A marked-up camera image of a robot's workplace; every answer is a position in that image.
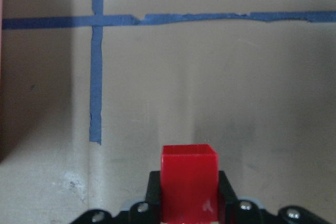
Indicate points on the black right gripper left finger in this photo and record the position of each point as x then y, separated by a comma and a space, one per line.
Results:
146, 209

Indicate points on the red toy block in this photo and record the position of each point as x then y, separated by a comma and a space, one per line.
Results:
189, 184

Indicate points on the pink plastic box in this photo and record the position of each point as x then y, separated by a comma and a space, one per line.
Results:
1, 79

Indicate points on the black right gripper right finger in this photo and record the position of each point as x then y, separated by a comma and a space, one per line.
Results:
231, 209

